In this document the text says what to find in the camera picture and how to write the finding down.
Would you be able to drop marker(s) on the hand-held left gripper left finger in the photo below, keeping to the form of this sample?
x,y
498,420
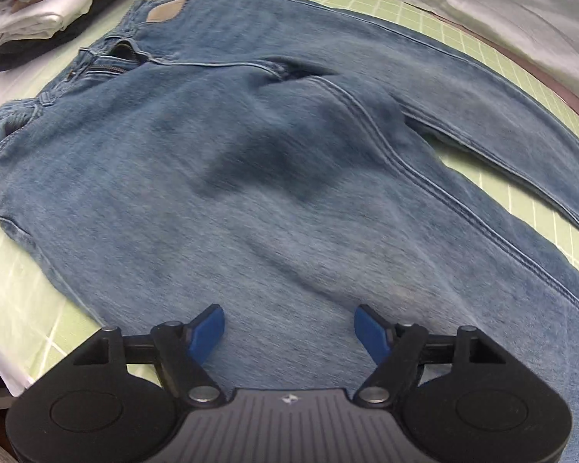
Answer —
x,y
207,330

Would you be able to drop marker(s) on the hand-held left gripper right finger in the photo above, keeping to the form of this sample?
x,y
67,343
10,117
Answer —
x,y
370,330

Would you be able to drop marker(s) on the blue denim jeans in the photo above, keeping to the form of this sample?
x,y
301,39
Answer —
x,y
270,202

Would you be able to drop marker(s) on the stack of folded clothes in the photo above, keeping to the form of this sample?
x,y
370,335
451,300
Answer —
x,y
38,17

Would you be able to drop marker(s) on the green grid mat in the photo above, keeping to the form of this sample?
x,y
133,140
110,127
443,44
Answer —
x,y
19,299

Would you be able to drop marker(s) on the dark navy folded garment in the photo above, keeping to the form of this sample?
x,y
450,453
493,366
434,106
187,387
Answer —
x,y
53,46

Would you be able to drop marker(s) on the white carrot-print sheet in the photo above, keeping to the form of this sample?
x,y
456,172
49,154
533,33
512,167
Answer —
x,y
511,9

